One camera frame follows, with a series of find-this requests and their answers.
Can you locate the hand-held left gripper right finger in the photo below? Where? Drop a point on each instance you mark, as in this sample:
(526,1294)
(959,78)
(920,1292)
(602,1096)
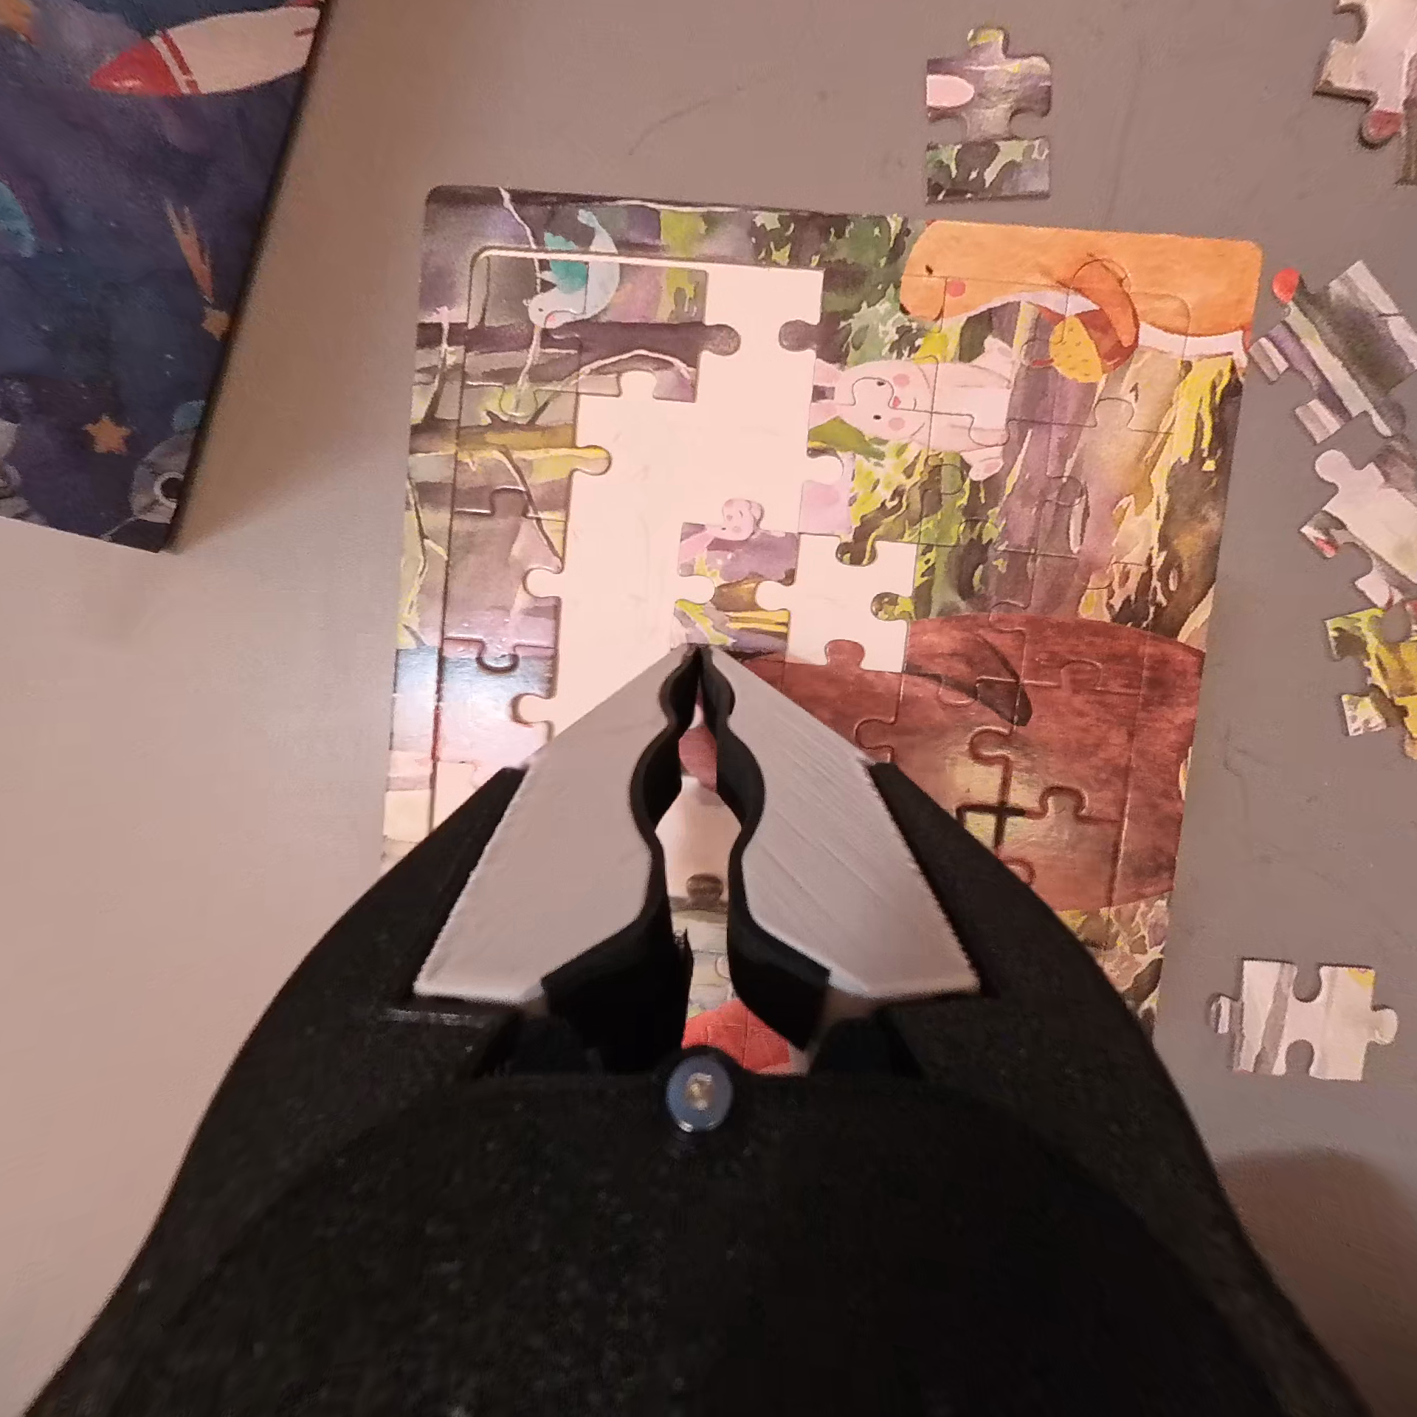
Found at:
(853,885)

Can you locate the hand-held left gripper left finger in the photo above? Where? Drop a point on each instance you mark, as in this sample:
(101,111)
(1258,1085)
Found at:
(542,885)

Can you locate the forest animal jigsaw puzzle board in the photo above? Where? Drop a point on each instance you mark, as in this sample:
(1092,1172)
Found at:
(1051,720)

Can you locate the purple pink puzzle piece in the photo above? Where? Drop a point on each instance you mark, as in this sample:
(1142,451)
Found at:
(736,554)

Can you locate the yellow red puzzle piece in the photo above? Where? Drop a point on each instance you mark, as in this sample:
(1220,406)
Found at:
(1378,674)

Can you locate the purple green puzzle piece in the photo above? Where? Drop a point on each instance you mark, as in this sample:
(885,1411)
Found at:
(986,111)

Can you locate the grey desk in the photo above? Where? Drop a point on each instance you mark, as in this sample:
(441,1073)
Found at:
(664,111)

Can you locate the large white grey puzzle piece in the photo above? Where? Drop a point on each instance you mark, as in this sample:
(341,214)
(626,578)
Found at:
(1306,1017)

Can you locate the dark blue illustrated puzzle box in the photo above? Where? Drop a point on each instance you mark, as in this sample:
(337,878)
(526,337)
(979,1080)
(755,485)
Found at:
(111,277)

